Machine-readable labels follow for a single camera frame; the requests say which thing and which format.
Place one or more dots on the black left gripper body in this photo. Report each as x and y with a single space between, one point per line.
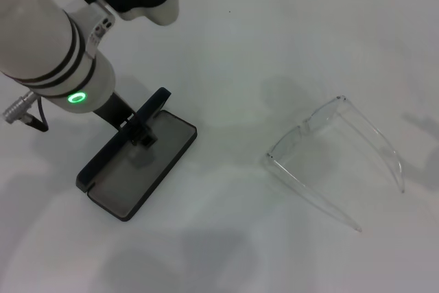
111 109

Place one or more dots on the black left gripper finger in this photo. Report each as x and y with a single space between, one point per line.
131 122
145 139

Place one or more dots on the black glasses case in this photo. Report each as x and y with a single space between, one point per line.
137 186

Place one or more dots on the clear white glasses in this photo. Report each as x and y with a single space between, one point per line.
270 157

